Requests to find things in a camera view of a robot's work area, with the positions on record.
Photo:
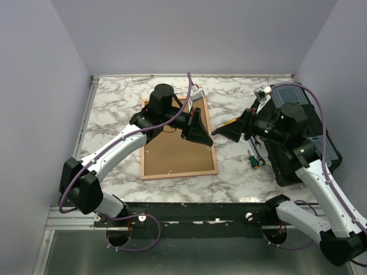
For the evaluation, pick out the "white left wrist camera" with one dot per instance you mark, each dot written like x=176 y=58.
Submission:
x=196 y=93

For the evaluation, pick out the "pink picture frame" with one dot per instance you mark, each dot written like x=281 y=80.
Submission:
x=170 y=156

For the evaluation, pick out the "silver ratchet wrench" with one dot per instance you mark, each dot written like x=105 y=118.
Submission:
x=253 y=144

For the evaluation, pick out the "aluminium extrusion rail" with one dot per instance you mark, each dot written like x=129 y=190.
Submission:
x=77 y=221

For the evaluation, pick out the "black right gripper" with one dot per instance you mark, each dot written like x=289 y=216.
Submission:
x=245 y=124

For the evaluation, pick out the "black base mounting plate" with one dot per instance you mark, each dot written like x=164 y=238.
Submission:
x=251 y=220

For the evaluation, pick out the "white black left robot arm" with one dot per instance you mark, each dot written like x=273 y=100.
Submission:
x=81 y=179

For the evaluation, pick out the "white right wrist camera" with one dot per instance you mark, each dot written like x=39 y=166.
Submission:
x=263 y=94

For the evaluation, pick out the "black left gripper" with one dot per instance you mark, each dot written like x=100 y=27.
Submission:
x=199 y=133

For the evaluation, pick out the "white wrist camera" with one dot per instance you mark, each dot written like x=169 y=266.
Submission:
x=263 y=94
x=196 y=93

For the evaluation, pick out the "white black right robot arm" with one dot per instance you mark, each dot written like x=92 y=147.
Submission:
x=342 y=236

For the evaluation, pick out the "yellow handled screwdriver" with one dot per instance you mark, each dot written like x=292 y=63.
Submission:
x=229 y=122

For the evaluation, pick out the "black plastic toolbox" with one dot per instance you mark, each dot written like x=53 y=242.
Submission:
x=283 y=167

